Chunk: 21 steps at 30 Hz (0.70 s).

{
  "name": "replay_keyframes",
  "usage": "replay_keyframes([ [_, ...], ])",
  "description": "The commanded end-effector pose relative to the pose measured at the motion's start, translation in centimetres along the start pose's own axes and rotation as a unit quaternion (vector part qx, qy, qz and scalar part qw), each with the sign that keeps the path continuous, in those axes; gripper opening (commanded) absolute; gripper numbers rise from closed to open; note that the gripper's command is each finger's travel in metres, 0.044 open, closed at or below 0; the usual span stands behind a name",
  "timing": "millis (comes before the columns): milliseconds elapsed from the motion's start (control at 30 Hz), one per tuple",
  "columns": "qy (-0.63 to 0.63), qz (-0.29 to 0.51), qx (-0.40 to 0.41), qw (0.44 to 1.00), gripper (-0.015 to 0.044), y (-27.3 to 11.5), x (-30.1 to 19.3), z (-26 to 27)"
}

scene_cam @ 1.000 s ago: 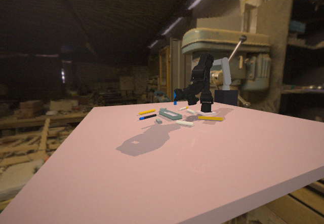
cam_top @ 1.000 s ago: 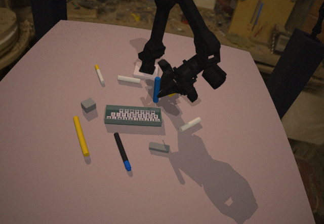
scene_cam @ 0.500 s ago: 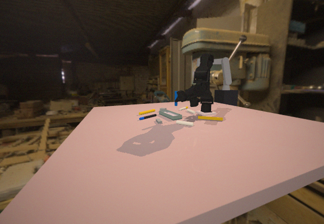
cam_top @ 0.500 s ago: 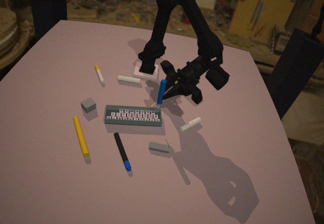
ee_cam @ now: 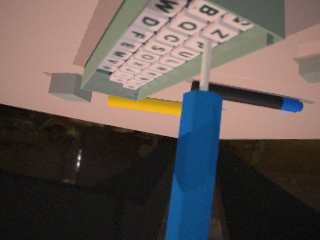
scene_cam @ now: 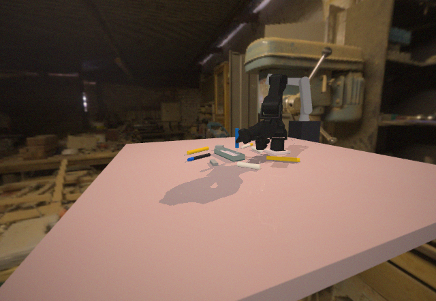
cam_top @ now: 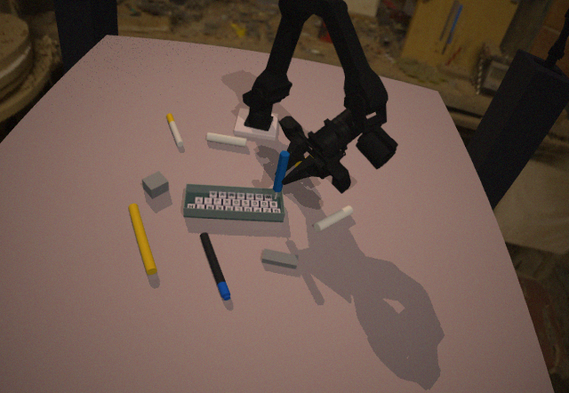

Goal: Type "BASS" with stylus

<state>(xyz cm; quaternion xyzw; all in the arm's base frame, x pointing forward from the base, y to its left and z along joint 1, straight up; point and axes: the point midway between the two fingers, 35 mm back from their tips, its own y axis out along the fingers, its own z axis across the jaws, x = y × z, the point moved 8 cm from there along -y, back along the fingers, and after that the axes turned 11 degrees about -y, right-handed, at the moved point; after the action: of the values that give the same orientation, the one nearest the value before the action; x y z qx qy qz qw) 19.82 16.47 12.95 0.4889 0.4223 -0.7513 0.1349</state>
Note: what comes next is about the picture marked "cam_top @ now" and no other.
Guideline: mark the blue stylus with grey tip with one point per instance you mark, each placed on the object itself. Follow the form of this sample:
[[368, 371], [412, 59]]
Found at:
[[280, 171]]

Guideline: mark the white cylinder with yellow cap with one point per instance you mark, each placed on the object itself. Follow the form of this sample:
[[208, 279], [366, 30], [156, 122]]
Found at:
[[174, 129]]

